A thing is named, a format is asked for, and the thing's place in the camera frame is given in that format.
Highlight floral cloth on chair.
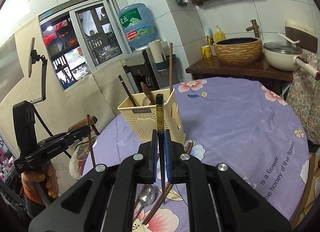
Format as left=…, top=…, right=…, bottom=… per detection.
left=285, top=49, right=320, bottom=145

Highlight cream pan with lid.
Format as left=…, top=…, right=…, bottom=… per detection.
left=263, top=42, right=319, bottom=81

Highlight woven basket sink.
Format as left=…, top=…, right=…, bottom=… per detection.
left=213, top=37, right=263, bottom=64

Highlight rice cooker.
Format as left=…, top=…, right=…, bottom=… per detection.
left=285, top=19, right=318, bottom=54

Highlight water dispenser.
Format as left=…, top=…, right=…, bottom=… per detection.
left=121, top=47, right=170, bottom=93

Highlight phone on stand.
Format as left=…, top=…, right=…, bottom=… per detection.
left=28, top=37, right=48, bottom=104

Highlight yellow mug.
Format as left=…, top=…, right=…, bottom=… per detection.
left=201, top=45, right=213, bottom=58

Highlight cream plastic utensil holder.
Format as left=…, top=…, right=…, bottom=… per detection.
left=118, top=89, right=186, bottom=144

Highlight window with sliding frame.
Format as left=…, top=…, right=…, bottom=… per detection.
left=39, top=0, right=131, bottom=90

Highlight black gold chopstick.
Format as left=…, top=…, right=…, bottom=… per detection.
left=156, top=94, right=165, bottom=203

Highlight blue water jug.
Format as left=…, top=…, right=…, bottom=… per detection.
left=118, top=3, right=158, bottom=49

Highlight wooden handle steel spoon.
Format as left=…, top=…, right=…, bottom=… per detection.
left=140, top=82, right=156, bottom=105

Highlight brass faucet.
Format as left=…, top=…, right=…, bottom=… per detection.
left=246, top=19, right=260, bottom=38

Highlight all steel spoon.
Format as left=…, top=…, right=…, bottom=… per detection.
left=133, top=184, right=156, bottom=222

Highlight wooden chair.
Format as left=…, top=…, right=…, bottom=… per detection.
left=68, top=116, right=100, bottom=136

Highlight left hand yellow nails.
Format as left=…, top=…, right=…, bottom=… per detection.
left=21, top=161, right=59, bottom=206

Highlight purple floral tablecloth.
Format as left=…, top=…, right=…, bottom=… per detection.
left=93, top=77, right=309, bottom=231

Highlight yellow soap bottle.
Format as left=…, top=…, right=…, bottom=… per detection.
left=214, top=25, right=226, bottom=43

